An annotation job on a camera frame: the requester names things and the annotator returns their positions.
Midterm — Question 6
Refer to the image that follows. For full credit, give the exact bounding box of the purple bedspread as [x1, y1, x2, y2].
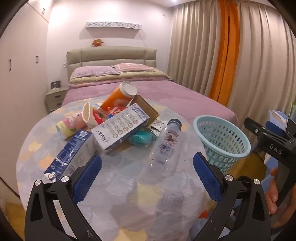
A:
[61, 79, 238, 130]

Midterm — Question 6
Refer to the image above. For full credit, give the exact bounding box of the large white milk carton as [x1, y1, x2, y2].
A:
[91, 103, 150, 155]

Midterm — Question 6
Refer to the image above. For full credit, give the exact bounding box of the light blue plastic basket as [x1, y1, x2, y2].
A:
[193, 115, 251, 175]

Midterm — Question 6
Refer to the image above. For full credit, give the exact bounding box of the folded beige quilt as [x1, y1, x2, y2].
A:
[69, 70, 174, 84]

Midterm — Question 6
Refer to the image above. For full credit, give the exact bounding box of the white red paper cup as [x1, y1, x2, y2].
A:
[83, 102, 104, 129]

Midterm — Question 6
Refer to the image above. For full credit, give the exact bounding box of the leaf patterned tablecloth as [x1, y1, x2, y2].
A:
[16, 96, 234, 241]

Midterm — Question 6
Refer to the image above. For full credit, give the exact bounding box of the small blue white milk carton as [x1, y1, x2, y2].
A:
[43, 130, 97, 183]

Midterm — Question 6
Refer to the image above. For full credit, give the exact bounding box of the beige curtain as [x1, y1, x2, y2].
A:
[168, 0, 222, 102]
[227, 0, 296, 126]

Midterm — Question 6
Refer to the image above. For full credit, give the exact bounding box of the pink pillow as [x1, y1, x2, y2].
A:
[112, 63, 158, 73]

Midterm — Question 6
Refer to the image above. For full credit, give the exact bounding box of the brown cardboard box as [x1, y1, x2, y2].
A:
[131, 95, 160, 127]

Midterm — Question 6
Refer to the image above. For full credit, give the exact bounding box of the clear plastic bottle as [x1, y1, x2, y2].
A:
[144, 119, 182, 178]

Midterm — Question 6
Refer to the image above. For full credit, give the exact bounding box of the beige upholstered headboard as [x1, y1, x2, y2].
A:
[66, 46, 158, 81]

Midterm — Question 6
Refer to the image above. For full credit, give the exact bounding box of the teal soft packet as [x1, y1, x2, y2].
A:
[129, 131, 153, 146]

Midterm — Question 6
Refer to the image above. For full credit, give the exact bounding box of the orange curtain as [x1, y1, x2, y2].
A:
[209, 0, 241, 107]

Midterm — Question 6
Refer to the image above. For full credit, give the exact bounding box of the orange canister with white lid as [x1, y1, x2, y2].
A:
[100, 81, 137, 115]

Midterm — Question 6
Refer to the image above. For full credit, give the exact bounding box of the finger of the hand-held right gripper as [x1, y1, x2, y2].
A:
[244, 117, 287, 140]

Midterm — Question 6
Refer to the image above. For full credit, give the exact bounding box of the beige nightstand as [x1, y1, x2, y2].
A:
[46, 87, 69, 114]

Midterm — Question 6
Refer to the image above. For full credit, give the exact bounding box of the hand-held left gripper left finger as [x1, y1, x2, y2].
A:
[24, 154, 109, 241]

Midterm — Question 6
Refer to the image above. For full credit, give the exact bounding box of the cartoon print paper cup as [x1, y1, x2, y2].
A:
[56, 111, 87, 139]

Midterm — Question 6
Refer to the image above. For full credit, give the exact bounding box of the purple pillow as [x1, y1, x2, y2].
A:
[70, 66, 119, 79]

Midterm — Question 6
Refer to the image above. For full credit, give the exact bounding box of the white wardrobe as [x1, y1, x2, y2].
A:
[0, 0, 50, 200]

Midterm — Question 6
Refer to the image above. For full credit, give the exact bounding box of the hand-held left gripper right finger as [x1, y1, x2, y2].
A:
[193, 152, 271, 241]

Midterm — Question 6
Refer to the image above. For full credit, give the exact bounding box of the person's right hand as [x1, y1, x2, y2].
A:
[265, 167, 282, 215]

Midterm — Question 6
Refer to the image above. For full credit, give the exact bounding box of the red blue playing card box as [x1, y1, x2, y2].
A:
[107, 107, 127, 118]

